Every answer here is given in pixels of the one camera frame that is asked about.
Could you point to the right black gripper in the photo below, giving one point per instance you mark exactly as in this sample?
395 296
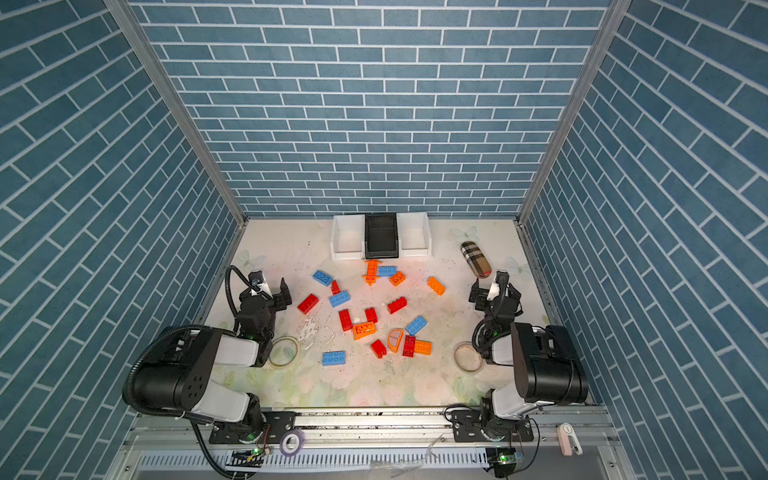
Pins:
484 296

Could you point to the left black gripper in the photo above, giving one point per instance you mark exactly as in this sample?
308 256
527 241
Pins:
282 298

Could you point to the blue lego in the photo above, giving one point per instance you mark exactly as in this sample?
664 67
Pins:
339 299
386 271
415 326
322 277
333 358

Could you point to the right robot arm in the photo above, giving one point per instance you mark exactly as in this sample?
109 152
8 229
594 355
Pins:
546 367

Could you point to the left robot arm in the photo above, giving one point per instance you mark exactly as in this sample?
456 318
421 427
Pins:
172 376

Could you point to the plaid glasses case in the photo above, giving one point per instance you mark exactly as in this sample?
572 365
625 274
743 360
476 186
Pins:
475 259

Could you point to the blue lego bottom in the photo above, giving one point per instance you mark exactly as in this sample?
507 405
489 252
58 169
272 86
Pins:
333 358

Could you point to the red tall lego centre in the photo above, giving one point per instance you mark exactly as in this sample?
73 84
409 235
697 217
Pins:
345 320

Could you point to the red lego beside arch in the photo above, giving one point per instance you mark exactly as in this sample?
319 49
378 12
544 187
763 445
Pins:
409 346

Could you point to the orange arch lego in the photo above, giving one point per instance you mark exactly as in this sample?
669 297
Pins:
394 339

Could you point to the right white bin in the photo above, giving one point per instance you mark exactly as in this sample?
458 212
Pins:
414 235

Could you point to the white bin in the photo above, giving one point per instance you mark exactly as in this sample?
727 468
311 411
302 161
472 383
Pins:
414 235
347 237

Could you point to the left white bin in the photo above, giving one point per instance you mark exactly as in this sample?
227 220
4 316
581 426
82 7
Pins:
347 237

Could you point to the purple tape roll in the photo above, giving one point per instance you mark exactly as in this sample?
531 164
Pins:
292 443

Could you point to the black middle bin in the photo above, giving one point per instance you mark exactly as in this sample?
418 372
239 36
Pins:
381 236

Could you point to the white pink device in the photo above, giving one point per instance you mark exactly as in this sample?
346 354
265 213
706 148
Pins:
568 440

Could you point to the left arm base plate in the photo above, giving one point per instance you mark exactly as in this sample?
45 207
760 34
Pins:
269 429

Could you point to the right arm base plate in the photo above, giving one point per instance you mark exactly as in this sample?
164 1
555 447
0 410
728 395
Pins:
470 425

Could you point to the metal front rail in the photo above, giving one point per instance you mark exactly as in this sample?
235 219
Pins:
418 443

